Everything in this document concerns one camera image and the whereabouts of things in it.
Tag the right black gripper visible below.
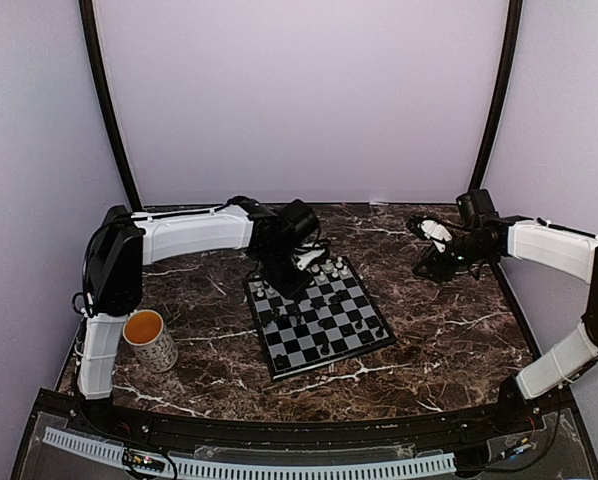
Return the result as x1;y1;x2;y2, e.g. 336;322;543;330
412;232;494;283

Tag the black grey chess board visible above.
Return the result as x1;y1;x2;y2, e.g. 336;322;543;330
244;256;396;381

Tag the black knight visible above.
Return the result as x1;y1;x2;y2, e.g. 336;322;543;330
359;331;374;344

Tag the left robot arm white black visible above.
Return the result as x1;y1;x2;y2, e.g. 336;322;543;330
76;196;328;436

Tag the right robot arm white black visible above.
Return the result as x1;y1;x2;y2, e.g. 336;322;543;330
407;189;598;434

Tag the pile of black pieces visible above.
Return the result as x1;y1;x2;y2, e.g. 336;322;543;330
259;302;303;330

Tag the patterned mug with yellow interior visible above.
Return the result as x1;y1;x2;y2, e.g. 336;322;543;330
122;310;179;373

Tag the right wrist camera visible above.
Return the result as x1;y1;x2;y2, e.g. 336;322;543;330
406;215;452;253

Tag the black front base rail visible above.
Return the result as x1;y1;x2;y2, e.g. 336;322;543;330
33;389;565;459

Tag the right black frame post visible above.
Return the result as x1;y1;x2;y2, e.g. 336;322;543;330
468;0;523;190

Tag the black frame post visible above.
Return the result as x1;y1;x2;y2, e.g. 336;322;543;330
468;0;523;190
78;0;143;210

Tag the white slotted cable duct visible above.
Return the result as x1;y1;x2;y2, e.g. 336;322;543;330
42;427;456;479

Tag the left black frame post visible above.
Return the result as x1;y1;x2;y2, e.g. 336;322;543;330
78;0;143;210

